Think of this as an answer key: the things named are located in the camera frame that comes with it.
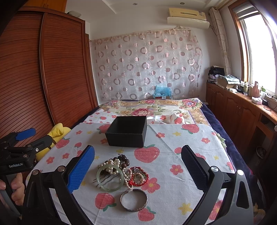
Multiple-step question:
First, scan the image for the green jade bangle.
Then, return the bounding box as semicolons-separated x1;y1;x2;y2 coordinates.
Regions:
96;164;124;192

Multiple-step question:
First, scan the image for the white pearl necklace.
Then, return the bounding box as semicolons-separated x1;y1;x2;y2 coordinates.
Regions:
97;158;134;189

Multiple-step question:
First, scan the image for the dark wooden bead bracelet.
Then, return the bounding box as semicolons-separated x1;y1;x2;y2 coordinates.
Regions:
113;153;131;170

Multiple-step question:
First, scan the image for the red beaded bracelet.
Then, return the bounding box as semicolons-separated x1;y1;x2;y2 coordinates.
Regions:
128;166;150;188

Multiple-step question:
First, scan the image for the silver cuff bangle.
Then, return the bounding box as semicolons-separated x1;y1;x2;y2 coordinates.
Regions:
120;188;148;212

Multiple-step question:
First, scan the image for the black jewelry box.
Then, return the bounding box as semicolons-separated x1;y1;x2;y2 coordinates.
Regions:
105;116;147;148

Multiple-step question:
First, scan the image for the metal hair comb pin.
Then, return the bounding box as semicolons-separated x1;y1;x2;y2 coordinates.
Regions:
100;174;118;183

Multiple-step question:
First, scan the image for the person's left hand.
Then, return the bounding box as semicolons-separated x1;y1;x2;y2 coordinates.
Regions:
0;173;25;208

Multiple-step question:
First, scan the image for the navy blue blanket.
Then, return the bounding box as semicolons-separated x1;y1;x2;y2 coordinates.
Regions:
201;104;262;197

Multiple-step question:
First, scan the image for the wooden slatted wardrobe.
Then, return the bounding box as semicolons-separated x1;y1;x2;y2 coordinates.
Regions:
1;1;98;138

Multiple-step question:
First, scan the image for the strawberry print white cloth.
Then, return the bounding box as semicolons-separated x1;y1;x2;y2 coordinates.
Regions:
36;110;235;224

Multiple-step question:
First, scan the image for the wooden side cabinet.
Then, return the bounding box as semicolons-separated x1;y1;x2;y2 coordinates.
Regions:
206;83;276;161

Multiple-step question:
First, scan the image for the floral bed quilt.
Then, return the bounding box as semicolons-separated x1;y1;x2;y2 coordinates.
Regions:
100;98;209;125

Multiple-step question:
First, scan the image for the pink bottle on counter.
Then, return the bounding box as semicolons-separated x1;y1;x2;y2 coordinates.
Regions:
252;81;260;98

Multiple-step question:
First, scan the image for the blue wrapped box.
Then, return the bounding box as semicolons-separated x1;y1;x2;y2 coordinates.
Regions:
153;86;172;100

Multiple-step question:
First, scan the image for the pile of clutter on cabinet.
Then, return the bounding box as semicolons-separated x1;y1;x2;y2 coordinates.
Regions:
208;66;240;89

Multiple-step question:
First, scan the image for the pink circle pattern curtain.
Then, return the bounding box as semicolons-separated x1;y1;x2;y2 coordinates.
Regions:
91;29;202;100

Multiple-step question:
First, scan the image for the side window curtain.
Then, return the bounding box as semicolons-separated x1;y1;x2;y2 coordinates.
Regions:
209;7;232;75

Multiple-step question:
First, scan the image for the wall air conditioner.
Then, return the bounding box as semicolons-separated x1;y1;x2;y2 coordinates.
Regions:
167;7;210;29

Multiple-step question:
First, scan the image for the window with frame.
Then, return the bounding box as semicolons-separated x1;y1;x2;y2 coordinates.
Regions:
228;1;276;95

